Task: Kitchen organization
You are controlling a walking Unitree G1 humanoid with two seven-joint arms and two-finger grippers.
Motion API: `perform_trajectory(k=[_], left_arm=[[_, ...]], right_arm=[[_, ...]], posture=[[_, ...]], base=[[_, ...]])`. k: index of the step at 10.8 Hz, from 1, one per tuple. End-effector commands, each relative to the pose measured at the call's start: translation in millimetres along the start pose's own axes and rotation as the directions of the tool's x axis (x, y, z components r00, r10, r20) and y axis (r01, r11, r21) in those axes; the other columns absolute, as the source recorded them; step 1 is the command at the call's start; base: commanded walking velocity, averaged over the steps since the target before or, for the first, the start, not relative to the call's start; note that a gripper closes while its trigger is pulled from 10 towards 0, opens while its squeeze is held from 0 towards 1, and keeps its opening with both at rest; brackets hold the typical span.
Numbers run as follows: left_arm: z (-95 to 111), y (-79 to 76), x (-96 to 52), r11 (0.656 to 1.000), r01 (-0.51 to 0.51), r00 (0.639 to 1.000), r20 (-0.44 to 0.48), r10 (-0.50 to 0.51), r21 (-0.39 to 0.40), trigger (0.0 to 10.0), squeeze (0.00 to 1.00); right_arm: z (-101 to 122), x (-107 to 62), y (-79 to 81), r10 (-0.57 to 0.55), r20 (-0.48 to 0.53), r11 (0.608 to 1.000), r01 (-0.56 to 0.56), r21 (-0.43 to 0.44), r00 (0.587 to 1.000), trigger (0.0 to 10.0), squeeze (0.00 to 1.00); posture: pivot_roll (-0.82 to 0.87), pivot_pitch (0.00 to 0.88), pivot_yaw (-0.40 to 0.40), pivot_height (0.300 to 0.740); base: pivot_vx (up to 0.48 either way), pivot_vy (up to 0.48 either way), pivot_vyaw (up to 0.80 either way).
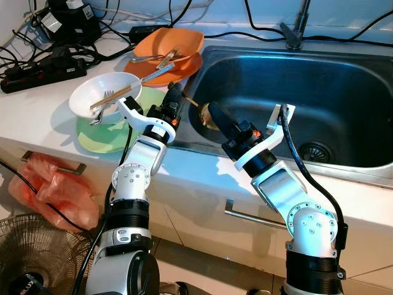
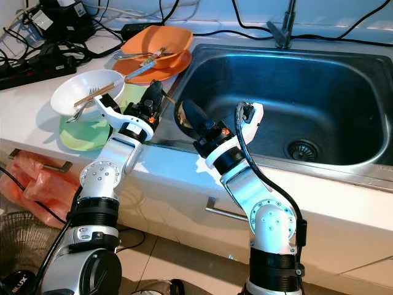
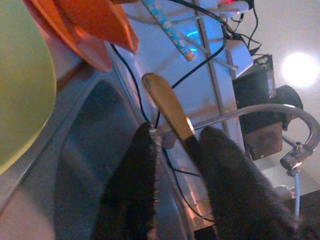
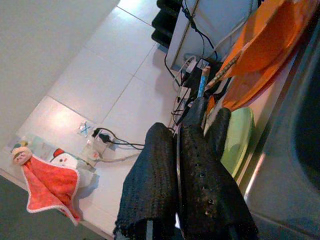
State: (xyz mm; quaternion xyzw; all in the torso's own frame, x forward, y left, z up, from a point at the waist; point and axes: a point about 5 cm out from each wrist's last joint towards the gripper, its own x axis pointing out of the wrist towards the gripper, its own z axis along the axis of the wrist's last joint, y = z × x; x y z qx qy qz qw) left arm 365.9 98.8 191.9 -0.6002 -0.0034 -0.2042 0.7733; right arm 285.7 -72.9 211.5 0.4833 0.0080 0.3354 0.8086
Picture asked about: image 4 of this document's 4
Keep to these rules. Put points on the blue striped stick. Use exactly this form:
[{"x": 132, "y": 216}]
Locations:
[{"x": 203, "y": 82}]

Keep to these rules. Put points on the stainless steel sink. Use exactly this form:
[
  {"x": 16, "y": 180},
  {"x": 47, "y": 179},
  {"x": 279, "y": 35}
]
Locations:
[{"x": 287, "y": 162}]

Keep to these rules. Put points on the orange bowl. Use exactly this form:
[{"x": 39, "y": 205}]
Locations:
[{"x": 270, "y": 37}]

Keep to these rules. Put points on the black ribbed object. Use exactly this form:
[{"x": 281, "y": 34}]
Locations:
[{"x": 165, "y": 25}]

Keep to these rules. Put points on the patterned brown chopstick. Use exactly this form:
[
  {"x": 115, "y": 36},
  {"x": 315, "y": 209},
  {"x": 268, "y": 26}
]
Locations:
[{"x": 225, "y": 68}]

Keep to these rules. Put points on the green plate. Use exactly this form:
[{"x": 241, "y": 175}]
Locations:
[{"x": 240, "y": 140}]

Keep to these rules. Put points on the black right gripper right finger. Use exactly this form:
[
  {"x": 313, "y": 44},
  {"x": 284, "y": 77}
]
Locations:
[{"x": 205, "y": 187}]

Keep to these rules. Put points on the orange plate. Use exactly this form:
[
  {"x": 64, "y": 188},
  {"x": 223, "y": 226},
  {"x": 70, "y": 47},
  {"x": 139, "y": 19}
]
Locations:
[{"x": 245, "y": 92}]

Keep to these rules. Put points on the red doll hand towel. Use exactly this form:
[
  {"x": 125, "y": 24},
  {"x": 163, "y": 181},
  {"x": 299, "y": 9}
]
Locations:
[{"x": 50, "y": 185}]

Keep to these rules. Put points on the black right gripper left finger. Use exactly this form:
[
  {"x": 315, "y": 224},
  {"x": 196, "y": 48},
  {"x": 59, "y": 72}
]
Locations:
[{"x": 150, "y": 187}]

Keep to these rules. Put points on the white snowman figure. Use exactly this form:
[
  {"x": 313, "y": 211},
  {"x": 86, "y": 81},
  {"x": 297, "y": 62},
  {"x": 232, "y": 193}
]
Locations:
[{"x": 65, "y": 160}]

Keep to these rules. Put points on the black power plug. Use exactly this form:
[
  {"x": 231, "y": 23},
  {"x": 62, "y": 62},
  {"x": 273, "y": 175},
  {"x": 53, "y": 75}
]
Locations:
[{"x": 105, "y": 137}]

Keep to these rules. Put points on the black charger box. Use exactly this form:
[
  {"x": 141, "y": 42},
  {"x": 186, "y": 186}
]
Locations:
[{"x": 195, "y": 77}]

